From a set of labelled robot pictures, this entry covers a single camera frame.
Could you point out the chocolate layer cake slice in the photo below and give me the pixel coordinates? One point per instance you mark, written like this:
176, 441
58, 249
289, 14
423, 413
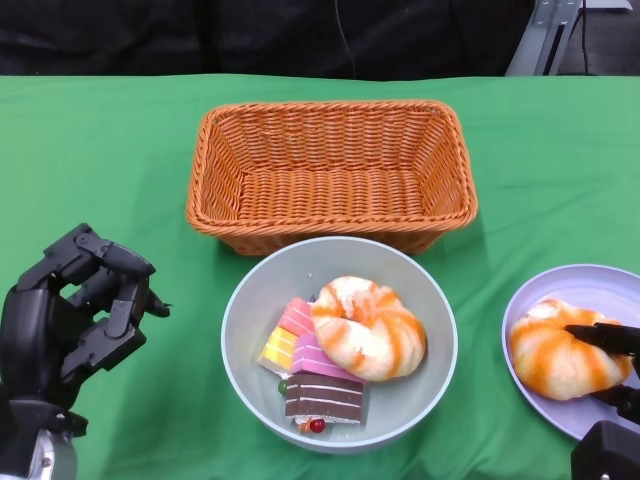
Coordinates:
325, 397

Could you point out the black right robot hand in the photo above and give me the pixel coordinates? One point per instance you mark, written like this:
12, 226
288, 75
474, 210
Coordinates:
610, 337

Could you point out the orange wicker basket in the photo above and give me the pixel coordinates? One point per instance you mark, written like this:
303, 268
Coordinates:
325, 190

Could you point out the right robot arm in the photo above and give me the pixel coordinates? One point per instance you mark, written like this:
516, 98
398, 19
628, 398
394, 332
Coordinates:
605, 455

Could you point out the grey round bowl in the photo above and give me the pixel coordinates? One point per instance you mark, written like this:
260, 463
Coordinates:
280, 270

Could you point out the pale lilac plate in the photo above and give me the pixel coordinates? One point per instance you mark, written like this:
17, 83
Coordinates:
575, 285

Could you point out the green tablecloth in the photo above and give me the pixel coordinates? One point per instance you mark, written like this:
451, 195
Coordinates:
100, 175

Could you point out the black cloth backdrop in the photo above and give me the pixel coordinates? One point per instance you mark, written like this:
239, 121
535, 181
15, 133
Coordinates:
150, 35

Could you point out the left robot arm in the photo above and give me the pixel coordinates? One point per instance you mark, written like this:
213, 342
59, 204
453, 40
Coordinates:
25, 440

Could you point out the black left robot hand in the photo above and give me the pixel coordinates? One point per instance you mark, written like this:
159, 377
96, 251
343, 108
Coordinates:
30, 340

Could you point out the pink and yellow cake slice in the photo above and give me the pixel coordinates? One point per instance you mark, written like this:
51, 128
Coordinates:
285, 345

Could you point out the magenta layer cake slice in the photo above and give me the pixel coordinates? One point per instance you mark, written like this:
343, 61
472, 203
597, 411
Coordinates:
312, 357

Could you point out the grey metal stand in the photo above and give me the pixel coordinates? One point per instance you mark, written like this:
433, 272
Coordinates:
530, 45

